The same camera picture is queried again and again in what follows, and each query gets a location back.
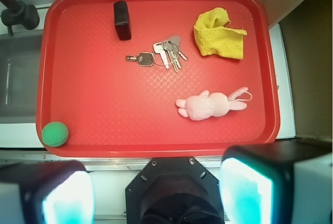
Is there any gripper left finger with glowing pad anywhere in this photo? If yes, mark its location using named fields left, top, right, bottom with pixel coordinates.
left=1, top=160, right=95, bottom=223

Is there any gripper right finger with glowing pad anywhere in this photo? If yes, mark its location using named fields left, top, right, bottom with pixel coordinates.
left=219, top=140, right=332, bottom=223

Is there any pink plush bunny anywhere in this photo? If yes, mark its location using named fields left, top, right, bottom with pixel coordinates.
left=175, top=87, right=253, bottom=121

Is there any green foam golf ball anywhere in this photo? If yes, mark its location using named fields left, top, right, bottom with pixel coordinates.
left=42, top=121, right=69, bottom=147

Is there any steel sink basin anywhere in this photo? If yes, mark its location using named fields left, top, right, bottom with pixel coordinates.
left=1, top=30, right=43, bottom=123

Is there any red plastic tray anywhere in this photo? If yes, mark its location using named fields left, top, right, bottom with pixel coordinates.
left=36, top=0, right=280, bottom=157

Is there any yellow folded cloth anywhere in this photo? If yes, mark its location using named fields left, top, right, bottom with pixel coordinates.
left=193, top=7, right=248, bottom=60

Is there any bunch of silver keys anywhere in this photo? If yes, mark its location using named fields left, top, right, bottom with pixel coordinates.
left=125, top=35, right=188, bottom=73

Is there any black rectangular box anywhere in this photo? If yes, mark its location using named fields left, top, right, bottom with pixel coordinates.
left=113, top=1, right=132, bottom=41

